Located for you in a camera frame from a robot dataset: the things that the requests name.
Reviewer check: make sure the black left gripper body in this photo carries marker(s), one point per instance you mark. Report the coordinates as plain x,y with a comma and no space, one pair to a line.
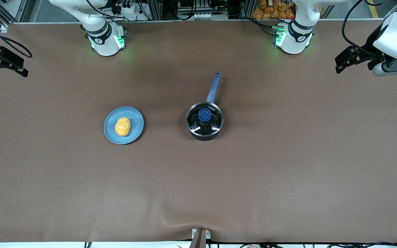
368,48

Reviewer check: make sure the yellow potato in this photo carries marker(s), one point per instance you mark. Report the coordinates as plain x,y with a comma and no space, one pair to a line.
122,126

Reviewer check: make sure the glass lid blue knob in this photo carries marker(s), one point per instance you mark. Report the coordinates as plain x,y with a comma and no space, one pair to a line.
204,115

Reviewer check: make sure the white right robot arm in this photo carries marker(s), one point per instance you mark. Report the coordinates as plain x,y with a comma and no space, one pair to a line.
103,41

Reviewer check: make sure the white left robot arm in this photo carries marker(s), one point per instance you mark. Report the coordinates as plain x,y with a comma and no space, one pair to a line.
295,38

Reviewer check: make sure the orange items in bin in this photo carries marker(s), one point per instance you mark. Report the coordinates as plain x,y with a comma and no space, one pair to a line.
271,10

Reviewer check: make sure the blue round plate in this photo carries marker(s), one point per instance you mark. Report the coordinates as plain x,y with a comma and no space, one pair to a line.
131,117

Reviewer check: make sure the white power strip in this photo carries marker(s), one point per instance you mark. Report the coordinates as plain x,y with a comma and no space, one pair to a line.
124,7

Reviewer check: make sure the brown table mat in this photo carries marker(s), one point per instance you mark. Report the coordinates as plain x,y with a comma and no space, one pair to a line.
81,189

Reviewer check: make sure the grey equipment rack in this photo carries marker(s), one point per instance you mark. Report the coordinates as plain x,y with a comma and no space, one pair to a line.
202,8

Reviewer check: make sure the metal table clamp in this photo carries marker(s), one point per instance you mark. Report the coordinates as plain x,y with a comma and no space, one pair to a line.
200,239

